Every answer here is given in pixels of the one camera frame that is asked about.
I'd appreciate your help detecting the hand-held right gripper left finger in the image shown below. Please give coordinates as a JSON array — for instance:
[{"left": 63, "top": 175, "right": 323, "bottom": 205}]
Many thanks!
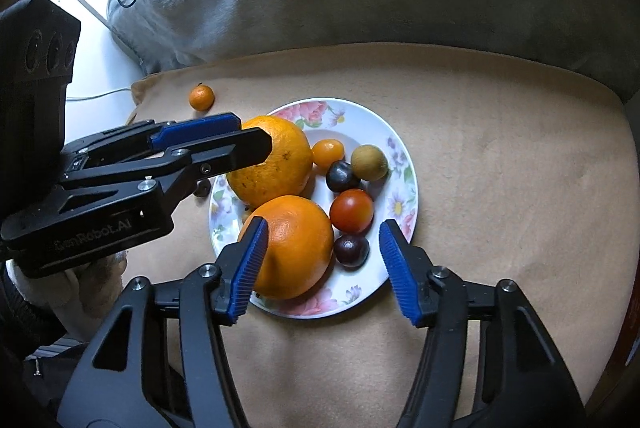
[{"left": 57, "top": 216, "right": 270, "bottom": 428}]

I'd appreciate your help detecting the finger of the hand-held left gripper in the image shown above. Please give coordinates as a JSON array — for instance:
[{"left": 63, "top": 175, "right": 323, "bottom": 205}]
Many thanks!
[
  {"left": 61, "top": 111, "right": 242, "bottom": 170},
  {"left": 59, "top": 127, "right": 274, "bottom": 215}
]

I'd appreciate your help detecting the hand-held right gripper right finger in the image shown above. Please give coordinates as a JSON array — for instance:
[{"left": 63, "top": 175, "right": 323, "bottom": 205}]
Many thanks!
[{"left": 378, "top": 218, "right": 587, "bottom": 428}]

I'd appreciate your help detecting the large orange mango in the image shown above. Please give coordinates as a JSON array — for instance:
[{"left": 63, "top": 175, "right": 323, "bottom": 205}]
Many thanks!
[{"left": 226, "top": 115, "right": 315, "bottom": 209}]

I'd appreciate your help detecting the smooth round orange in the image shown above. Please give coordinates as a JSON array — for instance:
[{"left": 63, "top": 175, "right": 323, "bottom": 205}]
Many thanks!
[{"left": 237, "top": 195, "right": 335, "bottom": 300}]

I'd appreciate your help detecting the red cherry tomato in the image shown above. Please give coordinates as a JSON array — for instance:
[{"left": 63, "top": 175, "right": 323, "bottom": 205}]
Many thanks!
[{"left": 330, "top": 189, "right": 375, "bottom": 235}]

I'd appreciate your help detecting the small orange kumquat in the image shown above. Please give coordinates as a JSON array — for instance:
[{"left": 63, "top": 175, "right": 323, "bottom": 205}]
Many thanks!
[{"left": 311, "top": 138, "right": 346, "bottom": 169}]

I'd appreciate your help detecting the green-brown kiwi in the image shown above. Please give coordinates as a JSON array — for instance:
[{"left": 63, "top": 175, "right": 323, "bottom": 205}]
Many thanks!
[{"left": 351, "top": 144, "right": 390, "bottom": 182}]

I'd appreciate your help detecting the white floral plate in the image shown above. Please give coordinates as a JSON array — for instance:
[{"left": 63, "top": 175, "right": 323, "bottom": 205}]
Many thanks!
[{"left": 208, "top": 97, "right": 419, "bottom": 320}]

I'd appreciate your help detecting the person's left forearm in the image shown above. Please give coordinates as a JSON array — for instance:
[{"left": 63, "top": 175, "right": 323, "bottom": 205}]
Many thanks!
[{"left": 0, "top": 258, "right": 71, "bottom": 359}]

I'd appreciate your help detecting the person's left hand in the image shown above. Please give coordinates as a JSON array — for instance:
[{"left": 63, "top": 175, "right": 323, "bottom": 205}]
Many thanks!
[{"left": 7, "top": 251, "right": 129, "bottom": 340}]

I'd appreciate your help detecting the small tangerine with stem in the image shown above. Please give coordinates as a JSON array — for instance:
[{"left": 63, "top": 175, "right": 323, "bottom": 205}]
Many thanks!
[{"left": 188, "top": 84, "right": 215, "bottom": 111}]

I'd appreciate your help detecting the grey ribbed cloth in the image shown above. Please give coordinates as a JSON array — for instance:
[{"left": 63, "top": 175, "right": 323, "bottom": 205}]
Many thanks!
[{"left": 25, "top": 340, "right": 93, "bottom": 361}]

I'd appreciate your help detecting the beige fleece blanket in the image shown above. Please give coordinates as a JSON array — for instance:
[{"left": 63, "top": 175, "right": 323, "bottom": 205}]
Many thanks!
[{"left": 125, "top": 42, "right": 628, "bottom": 428}]

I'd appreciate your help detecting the white cable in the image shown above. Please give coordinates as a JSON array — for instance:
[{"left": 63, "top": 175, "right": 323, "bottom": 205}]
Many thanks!
[{"left": 67, "top": 88, "right": 132, "bottom": 101}]

